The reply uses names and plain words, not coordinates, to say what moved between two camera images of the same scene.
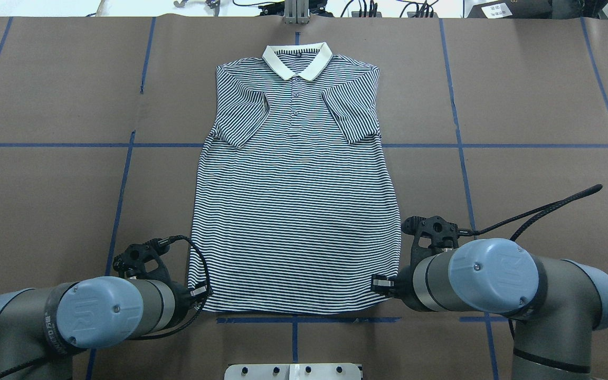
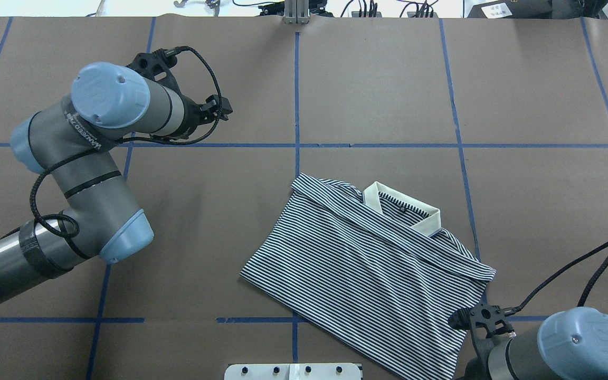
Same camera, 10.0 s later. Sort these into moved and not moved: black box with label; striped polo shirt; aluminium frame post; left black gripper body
Moved: striped polo shirt; left black gripper body
Not moved: aluminium frame post; black box with label
